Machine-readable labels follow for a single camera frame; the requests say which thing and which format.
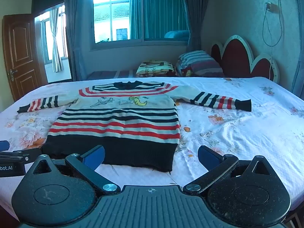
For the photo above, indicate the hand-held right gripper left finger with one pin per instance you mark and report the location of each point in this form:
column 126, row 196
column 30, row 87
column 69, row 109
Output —
column 95, row 158

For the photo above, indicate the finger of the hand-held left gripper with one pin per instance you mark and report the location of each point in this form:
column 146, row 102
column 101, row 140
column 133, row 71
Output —
column 21, row 156

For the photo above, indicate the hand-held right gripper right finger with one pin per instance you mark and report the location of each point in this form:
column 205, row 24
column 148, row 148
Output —
column 208, row 158

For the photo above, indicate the striped knit sweater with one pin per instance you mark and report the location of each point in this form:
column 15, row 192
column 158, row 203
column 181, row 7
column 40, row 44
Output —
column 114, row 128

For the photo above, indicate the floral bed sheet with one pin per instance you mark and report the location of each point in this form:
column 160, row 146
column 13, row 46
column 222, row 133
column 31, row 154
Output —
column 237, row 133

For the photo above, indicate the striped pillow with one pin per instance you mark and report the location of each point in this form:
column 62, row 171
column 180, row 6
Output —
column 199, row 64

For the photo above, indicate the brown wooden door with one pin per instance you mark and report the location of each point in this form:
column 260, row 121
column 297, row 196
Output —
column 22, row 57

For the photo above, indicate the folded yellow patterned blanket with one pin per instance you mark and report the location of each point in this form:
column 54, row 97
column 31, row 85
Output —
column 156, row 69

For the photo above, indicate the red scalloped headboard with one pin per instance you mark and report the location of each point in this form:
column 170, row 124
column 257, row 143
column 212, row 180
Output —
column 239, row 57

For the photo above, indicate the white sheer curtain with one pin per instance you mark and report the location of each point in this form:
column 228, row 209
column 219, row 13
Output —
column 56, row 40

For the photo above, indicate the grey curtain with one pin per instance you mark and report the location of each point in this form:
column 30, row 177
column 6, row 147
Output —
column 72, row 35
column 194, row 14
column 298, row 40

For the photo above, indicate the teal cushion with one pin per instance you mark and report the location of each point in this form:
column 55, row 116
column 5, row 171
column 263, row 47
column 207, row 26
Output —
column 177, row 34

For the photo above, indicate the teal curtain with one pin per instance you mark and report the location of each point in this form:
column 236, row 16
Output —
column 161, row 14

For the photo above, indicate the sliding glass window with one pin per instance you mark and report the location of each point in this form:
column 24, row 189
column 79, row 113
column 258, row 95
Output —
column 137, row 11

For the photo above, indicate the wall socket with charger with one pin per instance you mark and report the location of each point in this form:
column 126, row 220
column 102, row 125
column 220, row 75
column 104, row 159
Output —
column 271, row 6

